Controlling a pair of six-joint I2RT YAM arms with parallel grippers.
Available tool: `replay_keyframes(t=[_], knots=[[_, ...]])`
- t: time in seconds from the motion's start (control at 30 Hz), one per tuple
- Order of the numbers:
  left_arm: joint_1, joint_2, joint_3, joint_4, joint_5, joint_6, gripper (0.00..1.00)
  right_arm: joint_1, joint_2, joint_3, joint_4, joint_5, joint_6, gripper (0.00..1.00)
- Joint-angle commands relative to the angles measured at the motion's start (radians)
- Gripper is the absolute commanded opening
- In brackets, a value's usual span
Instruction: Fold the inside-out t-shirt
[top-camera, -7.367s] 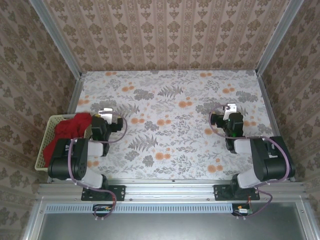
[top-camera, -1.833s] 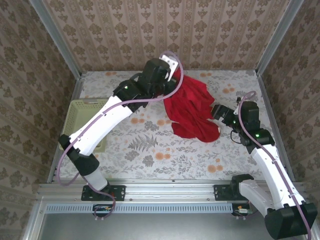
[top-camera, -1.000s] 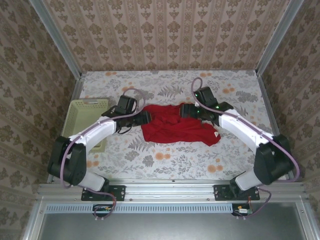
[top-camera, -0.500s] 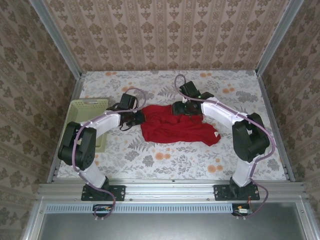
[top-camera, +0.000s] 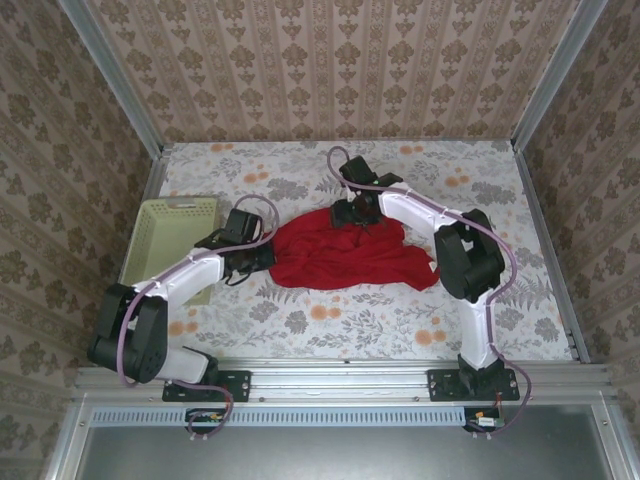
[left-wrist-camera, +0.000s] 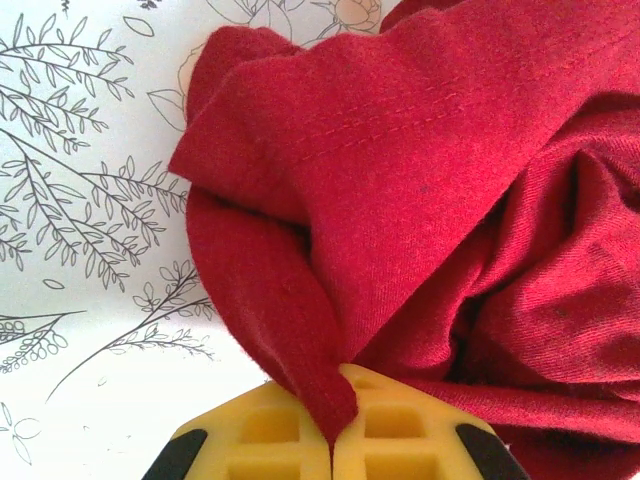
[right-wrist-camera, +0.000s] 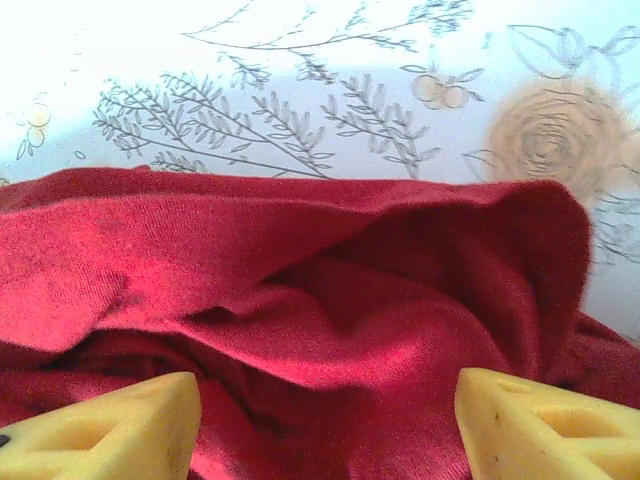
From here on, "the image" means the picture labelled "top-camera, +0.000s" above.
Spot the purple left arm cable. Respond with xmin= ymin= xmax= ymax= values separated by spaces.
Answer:
xmin=115 ymin=193 xmax=281 ymax=441

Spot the small right connector board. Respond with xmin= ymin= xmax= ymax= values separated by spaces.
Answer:
xmin=463 ymin=405 xmax=507 ymax=434

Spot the aluminium mounting rail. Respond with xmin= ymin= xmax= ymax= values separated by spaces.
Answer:
xmin=72 ymin=359 xmax=619 ymax=401

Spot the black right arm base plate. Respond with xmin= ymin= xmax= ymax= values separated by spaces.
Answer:
xmin=427 ymin=368 xmax=521 ymax=403

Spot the red t-shirt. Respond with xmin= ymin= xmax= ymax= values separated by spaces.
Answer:
xmin=268 ymin=207 xmax=441 ymax=292

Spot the small connector board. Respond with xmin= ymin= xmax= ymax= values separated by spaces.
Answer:
xmin=185 ymin=407 xmax=227 ymax=435
xmin=463 ymin=405 xmax=507 ymax=434

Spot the small left connector board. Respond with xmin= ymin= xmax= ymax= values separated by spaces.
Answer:
xmin=185 ymin=407 xmax=227 ymax=435

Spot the pale green plastic basket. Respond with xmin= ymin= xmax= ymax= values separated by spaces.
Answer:
xmin=119 ymin=197 xmax=220 ymax=306

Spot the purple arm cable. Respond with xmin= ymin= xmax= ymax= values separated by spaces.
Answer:
xmin=115 ymin=193 xmax=281 ymax=441
xmin=326 ymin=145 xmax=532 ymax=441

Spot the white slotted cable duct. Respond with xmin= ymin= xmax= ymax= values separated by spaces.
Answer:
xmin=90 ymin=405 xmax=469 ymax=427

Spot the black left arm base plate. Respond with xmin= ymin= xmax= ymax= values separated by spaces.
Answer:
xmin=161 ymin=369 xmax=252 ymax=403

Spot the floral table cloth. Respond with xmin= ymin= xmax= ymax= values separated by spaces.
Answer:
xmin=113 ymin=140 xmax=576 ymax=361

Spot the aluminium frame post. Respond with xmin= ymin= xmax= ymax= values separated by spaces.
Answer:
xmin=512 ymin=0 xmax=609 ymax=151
xmin=57 ymin=0 xmax=169 ymax=157

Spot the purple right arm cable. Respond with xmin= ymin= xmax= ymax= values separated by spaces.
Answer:
xmin=326 ymin=145 xmax=532 ymax=441

